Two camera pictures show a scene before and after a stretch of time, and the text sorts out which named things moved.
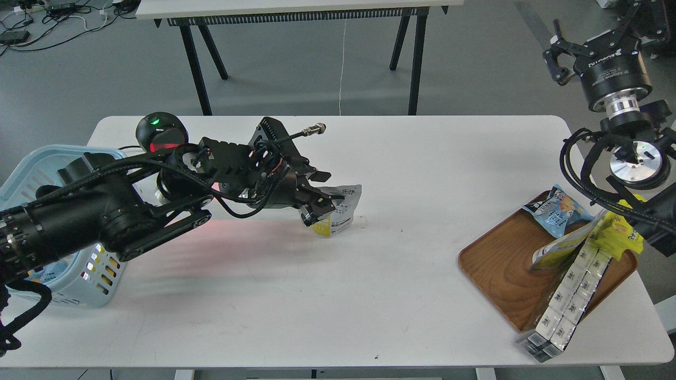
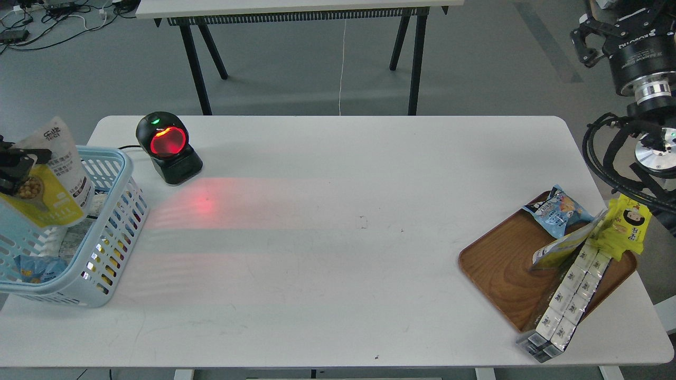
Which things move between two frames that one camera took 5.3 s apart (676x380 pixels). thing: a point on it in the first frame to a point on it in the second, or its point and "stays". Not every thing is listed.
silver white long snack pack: x=567 y=305 stays
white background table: x=193 y=15 stays
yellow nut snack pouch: x=342 y=217 to x=59 y=189
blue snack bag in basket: x=51 y=272 stays
